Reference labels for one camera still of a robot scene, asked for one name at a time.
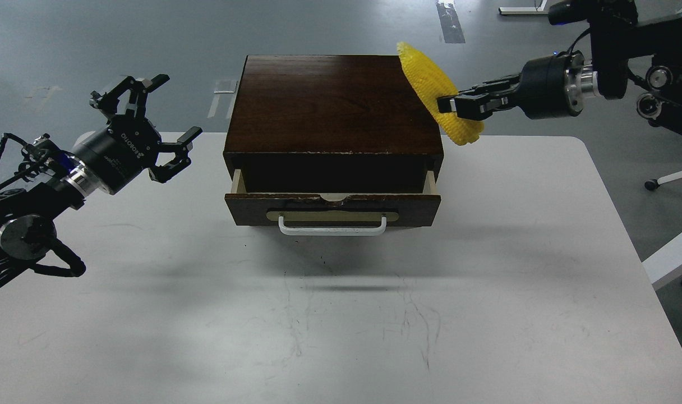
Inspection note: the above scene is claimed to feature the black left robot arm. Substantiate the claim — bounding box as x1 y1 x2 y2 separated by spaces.
0 74 202 288

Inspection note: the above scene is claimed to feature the dark wooden drawer cabinet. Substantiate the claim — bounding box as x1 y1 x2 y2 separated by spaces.
223 54 444 194

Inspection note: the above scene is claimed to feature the white drawer handle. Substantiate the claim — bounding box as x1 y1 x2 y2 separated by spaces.
278 215 388 236

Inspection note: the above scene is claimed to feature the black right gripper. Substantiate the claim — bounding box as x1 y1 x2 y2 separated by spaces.
436 52 593 122

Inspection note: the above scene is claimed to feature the yellow corn cob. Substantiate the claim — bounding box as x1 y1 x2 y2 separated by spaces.
397 42 485 146

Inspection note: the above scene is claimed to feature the white desk foot bar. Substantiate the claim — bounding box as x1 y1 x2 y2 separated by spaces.
498 2 549 16

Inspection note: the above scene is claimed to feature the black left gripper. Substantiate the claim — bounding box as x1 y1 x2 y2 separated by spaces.
72 74 203 195

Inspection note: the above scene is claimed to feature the grey floor tape strip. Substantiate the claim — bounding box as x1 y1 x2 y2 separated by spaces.
435 1 466 44

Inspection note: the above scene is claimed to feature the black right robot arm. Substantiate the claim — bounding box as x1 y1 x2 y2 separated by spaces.
431 1 682 136

